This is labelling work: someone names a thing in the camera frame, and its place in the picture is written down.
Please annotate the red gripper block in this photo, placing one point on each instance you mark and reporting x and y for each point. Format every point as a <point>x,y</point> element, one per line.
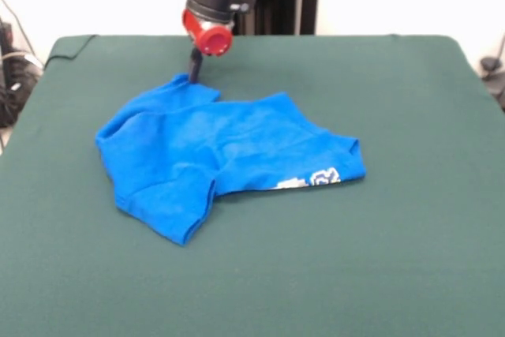
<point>211,39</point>

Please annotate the blue printed T-shirt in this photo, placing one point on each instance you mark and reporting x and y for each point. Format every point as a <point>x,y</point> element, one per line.
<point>197,147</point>

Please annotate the dark green table cloth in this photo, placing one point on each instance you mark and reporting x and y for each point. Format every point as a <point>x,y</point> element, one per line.
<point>315,254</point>

